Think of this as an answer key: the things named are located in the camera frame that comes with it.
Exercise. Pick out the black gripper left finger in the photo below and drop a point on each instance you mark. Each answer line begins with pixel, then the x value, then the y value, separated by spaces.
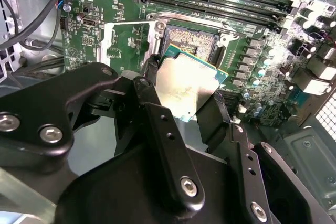
pixel 39 103

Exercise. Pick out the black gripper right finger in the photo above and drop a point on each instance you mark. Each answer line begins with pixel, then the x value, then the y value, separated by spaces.
pixel 215 124

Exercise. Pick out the silver CPU green edge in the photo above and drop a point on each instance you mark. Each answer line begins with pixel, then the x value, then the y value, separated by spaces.
pixel 183 85

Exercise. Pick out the metal socket cover frame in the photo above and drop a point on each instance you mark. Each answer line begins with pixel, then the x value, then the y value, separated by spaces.
pixel 153 39

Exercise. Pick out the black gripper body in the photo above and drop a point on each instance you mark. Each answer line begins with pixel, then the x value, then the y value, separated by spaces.
pixel 118 195

